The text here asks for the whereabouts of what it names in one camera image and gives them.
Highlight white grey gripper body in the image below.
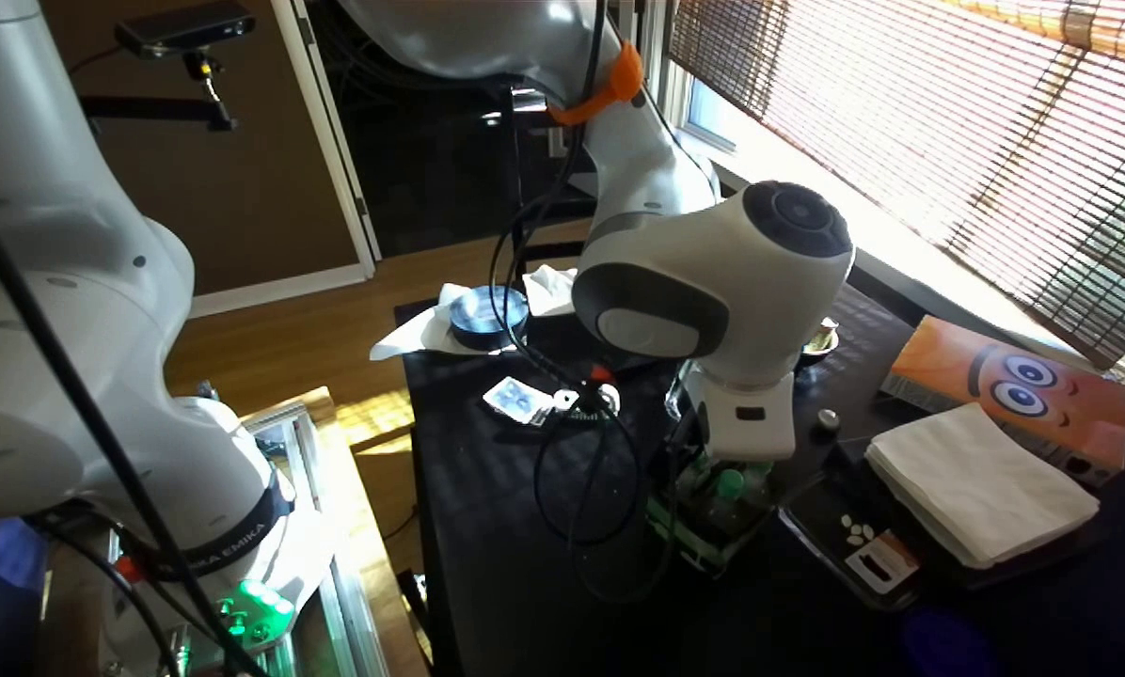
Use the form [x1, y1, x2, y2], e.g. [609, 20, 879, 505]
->
[681, 361, 797, 464]

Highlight green cardboard bottle box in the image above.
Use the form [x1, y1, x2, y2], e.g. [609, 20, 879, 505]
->
[646, 457, 774, 577]

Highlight grey duct tape roll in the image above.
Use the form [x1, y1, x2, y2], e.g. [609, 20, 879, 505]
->
[442, 287, 525, 345]

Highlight blue playing card deck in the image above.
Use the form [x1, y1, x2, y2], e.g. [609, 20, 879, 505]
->
[481, 376, 553, 426]

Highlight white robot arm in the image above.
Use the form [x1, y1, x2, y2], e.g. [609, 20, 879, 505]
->
[0, 0, 853, 605]

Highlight folded white cloth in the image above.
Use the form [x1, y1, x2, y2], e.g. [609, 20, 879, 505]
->
[864, 406, 1100, 572]

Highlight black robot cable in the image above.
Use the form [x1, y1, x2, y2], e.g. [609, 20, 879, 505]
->
[481, 0, 646, 550]

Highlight black electronic scale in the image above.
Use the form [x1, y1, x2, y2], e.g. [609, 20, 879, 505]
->
[779, 471, 933, 613]

